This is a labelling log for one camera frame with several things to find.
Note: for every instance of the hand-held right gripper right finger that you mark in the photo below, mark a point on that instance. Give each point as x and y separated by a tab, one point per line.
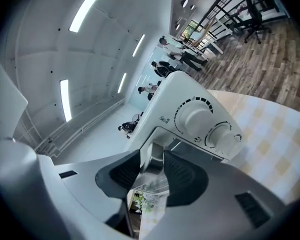
185	181

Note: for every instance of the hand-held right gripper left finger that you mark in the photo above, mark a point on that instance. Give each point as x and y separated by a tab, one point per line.
115	176

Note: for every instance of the glass toaster oven door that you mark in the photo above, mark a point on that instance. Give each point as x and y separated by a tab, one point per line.
156	156

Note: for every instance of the white toaster oven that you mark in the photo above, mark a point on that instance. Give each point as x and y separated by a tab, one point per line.
170	96

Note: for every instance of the small white oven knob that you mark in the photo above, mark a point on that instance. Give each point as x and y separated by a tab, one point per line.
221	137

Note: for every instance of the large white oven knob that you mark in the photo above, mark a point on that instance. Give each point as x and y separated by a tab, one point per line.
197	117

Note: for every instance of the long ceiling light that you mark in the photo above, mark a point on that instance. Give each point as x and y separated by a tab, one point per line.
138	45
122	83
88	7
65	100

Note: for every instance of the checkered tablecloth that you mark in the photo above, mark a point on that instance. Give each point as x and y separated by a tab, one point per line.
270	139

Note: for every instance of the white table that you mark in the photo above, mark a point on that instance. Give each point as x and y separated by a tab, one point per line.
210	37

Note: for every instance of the black office chair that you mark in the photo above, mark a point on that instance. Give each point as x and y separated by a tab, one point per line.
252	16

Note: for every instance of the black window railing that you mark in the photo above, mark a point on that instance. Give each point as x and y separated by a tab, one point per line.
222	6

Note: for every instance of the white wall pipes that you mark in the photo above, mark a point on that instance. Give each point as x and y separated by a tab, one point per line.
85	129

